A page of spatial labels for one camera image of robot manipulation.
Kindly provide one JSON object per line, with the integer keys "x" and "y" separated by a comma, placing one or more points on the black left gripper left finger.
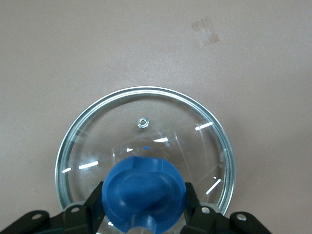
{"x": 78, "y": 219}

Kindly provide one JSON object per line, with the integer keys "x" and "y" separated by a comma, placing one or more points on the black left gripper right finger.
{"x": 207, "y": 221}

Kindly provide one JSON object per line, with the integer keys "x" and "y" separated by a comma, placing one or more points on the glass lid with blue knob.
{"x": 141, "y": 185}

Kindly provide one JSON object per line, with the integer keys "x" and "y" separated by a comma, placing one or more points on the brown table cover cloth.
{"x": 73, "y": 48}

